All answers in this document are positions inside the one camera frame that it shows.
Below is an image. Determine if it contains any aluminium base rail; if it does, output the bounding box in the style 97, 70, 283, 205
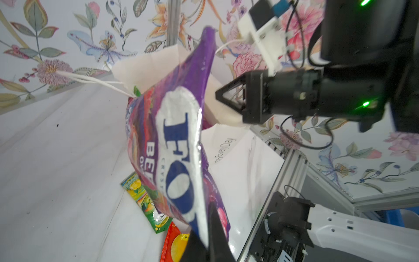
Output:
238, 150, 311, 262

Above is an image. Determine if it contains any red yellow snack packet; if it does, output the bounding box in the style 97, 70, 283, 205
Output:
160, 222, 190, 262

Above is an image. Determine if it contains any green Fox's candy bag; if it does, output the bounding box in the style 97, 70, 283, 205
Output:
121, 172, 172, 234

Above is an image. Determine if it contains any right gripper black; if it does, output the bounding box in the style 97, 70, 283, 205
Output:
215, 67, 388, 124

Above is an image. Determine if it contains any magenta Fox's candy bag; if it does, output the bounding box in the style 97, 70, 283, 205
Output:
125, 27, 230, 246

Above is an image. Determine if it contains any right aluminium frame post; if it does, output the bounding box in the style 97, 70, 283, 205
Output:
166, 0, 182, 47

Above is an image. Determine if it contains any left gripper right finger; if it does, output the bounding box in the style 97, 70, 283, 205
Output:
208, 203, 235, 262

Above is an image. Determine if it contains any green Lays chips bag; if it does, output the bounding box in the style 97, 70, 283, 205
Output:
133, 86, 141, 97

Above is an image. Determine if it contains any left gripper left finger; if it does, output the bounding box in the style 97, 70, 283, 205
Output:
180, 231, 208, 262

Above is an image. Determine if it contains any white paper bag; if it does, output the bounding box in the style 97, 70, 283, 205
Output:
55, 39, 285, 259

